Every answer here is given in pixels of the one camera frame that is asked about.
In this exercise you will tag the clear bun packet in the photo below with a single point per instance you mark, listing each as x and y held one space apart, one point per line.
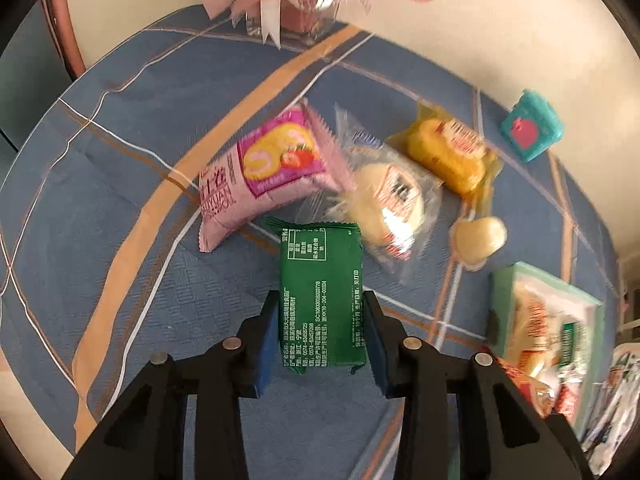
390 200

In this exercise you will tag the grey cabinet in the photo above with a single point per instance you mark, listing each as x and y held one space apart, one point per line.
30 85

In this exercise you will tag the red and white candy packet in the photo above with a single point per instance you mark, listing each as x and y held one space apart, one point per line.
567 400

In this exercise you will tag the yellow cake packet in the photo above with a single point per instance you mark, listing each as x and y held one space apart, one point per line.
445 155

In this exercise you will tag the teal toy box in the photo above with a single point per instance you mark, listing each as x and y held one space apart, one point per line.
532 127

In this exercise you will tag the pink wooden frame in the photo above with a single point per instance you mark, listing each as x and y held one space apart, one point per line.
65 30

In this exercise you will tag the light green storage box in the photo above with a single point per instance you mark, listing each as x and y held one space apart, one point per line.
500 290

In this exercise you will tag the blue plaid tablecloth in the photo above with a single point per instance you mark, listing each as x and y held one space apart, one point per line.
125 185

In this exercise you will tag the pink cake roll packet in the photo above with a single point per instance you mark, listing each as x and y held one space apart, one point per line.
260 170

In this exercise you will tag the dark green snack packet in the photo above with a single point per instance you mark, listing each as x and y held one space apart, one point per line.
320 280

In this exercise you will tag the glass vase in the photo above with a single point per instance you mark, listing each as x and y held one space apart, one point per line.
305 15

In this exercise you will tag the white ribbon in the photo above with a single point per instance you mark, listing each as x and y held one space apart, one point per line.
271 15

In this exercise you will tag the silver snack packet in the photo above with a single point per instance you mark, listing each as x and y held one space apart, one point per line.
617 400

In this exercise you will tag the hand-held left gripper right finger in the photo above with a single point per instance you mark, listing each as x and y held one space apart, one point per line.
377 345

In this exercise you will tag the small cream bun packet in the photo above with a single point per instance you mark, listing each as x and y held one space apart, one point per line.
477 240

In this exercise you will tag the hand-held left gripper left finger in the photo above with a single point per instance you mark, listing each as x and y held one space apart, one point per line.
267 345

